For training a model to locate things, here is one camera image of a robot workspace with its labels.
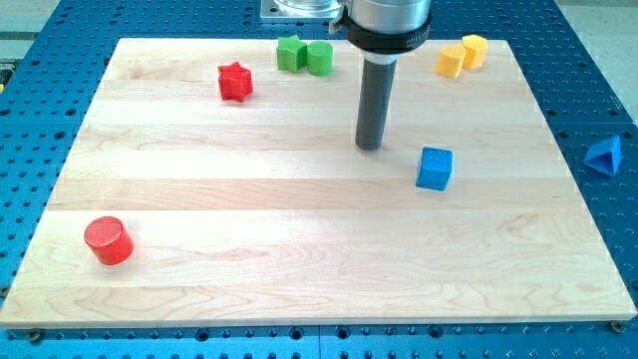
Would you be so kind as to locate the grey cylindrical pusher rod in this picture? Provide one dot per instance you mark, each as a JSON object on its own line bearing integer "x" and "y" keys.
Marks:
{"x": 376, "y": 88}

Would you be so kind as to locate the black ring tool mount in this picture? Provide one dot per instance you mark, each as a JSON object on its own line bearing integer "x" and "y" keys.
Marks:
{"x": 387, "y": 44}

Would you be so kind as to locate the blue cube block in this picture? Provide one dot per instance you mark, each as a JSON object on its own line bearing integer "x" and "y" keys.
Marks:
{"x": 435, "y": 169}

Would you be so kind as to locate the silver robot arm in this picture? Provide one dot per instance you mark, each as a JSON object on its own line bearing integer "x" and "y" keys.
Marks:
{"x": 383, "y": 30}

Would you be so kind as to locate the green cylinder block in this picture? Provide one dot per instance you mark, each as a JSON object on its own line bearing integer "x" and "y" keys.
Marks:
{"x": 320, "y": 58}

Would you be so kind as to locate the yellow block left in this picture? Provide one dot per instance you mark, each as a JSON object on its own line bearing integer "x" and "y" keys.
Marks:
{"x": 450, "y": 61}

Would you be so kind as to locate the yellow block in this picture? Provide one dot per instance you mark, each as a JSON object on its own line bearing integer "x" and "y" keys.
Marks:
{"x": 476, "y": 49}
{"x": 450, "y": 61}

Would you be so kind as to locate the green star block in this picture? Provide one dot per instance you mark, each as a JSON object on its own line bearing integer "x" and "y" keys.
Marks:
{"x": 291, "y": 54}

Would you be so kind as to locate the yellow block right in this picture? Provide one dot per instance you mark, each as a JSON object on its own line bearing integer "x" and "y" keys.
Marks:
{"x": 476, "y": 49}

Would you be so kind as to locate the red star block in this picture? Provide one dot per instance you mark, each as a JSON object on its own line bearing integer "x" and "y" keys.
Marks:
{"x": 234, "y": 82}

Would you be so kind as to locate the light wooden board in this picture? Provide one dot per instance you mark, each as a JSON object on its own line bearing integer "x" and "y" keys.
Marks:
{"x": 266, "y": 213}

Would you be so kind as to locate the blue triangular prism block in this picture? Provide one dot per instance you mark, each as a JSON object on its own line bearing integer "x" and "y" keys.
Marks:
{"x": 605, "y": 157}

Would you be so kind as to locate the red cylinder block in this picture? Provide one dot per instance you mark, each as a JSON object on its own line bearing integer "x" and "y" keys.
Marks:
{"x": 109, "y": 240}

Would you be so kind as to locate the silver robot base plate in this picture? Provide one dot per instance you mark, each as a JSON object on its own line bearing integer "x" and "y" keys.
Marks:
{"x": 298, "y": 10}

